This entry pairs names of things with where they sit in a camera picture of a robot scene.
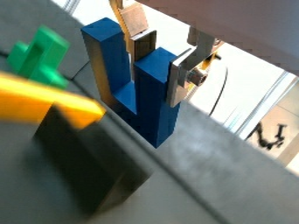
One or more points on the yellow long bar block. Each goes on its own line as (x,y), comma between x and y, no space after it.
(26,101)

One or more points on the blue U-shaped block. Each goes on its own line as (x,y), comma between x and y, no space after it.
(133,88)

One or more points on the green stepped block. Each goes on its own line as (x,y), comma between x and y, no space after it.
(36,61)

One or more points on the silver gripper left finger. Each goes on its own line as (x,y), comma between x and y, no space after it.
(139,36)

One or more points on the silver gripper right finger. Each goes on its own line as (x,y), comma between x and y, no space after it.
(189,67)

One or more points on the black fixture block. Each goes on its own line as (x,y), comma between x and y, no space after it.
(95,160)

